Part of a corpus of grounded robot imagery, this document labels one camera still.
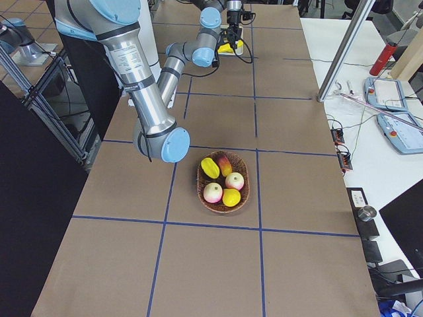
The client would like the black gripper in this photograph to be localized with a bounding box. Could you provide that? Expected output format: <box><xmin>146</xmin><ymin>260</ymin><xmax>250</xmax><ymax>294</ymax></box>
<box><xmin>211</xmin><ymin>26</ymin><xmax>233</xmax><ymax>68</ymax></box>
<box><xmin>227</xmin><ymin>8</ymin><xmax>255</xmax><ymax>48</ymax></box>

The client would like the yellow banana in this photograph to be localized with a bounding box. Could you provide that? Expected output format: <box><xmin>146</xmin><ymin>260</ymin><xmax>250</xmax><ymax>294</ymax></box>
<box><xmin>218</xmin><ymin>42</ymin><xmax>244</xmax><ymax>55</ymax></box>

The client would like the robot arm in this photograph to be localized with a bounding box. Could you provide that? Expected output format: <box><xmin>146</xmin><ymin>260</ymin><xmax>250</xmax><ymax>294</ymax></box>
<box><xmin>54</xmin><ymin>1</ymin><xmax>227</xmax><ymax>163</ymax></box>
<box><xmin>189</xmin><ymin>1</ymin><xmax>256</xmax><ymax>52</ymax></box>

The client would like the brown wicker basket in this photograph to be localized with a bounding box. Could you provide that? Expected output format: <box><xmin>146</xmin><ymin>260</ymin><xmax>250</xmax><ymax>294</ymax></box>
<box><xmin>197</xmin><ymin>151</ymin><xmax>250</xmax><ymax>214</ymax></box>

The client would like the white bear tray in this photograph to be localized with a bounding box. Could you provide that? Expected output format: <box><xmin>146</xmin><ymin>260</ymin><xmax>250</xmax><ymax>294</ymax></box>
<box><xmin>217</xmin><ymin>24</ymin><xmax>244</xmax><ymax>55</ymax></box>

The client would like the long metal grabber stick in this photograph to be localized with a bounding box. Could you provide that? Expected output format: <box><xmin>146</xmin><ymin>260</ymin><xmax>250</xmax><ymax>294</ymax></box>
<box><xmin>335</xmin><ymin>90</ymin><xmax>422</xmax><ymax>130</ymax></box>

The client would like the yellow starfruit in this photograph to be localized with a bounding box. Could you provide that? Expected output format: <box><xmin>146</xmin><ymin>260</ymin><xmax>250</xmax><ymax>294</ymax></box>
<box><xmin>200</xmin><ymin>157</ymin><xmax>220</xmax><ymax>179</ymax></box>

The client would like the red bottle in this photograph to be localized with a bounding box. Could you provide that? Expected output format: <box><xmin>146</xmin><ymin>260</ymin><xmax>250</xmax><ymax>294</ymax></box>
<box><xmin>369</xmin><ymin>42</ymin><xmax>397</xmax><ymax>76</ymax></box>

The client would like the teach pendant far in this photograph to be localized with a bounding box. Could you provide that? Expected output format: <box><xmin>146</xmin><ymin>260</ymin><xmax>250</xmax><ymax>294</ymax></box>
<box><xmin>364</xmin><ymin>77</ymin><xmax>408</xmax><ymax>112</ymax></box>

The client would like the teach pendant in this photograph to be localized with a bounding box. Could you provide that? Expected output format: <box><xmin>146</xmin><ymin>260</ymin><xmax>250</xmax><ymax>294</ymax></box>
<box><xmin>364</xmin><ymin>77</ymin><xmax>408</xmax><ymax>112</ymax></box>
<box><xmin>377</xmin><ymin>112</ymin><xmax>422</xmax><ymax>155</ymax></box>

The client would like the pink white peach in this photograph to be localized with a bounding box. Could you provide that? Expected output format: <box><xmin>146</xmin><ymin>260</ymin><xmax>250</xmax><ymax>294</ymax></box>
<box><xmin>203</xmin><ymin>182</ymin><xmax>223</xmax><ymax>203</ymax></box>

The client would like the yellow lemon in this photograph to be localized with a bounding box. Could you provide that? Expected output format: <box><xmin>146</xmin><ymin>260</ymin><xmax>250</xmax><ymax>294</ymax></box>
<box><xmin>222</xmin><ymin>188</ymin><xmax>241</xmax><ymax>207</ymax></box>

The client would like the teach pendant near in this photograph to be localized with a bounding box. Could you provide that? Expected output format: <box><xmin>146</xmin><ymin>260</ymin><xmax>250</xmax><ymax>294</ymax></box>
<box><xmin>377</xmin><ymin>112</ymin><xmax>422</xmax><ymax>155</ymax></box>

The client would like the small metal cup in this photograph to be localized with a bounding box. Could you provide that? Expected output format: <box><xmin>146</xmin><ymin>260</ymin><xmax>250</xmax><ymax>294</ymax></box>
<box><xmin>358</xmin><ymin>205</ymin><xmax>377</xmax><ymax>222</ymax></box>

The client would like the black monitor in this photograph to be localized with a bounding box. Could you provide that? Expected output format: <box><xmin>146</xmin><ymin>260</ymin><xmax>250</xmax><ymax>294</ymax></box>
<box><xmin>380</xmin><ymin>180</ymin><xmax>422</xmax><ymax>268</ymax></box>

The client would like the aluminium frame post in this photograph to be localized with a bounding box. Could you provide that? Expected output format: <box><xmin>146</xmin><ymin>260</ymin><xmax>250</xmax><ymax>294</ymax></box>
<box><xmin>317</xmin><ymin>0</ymin><xmax>375</xmax><ymax>102</ymax></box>

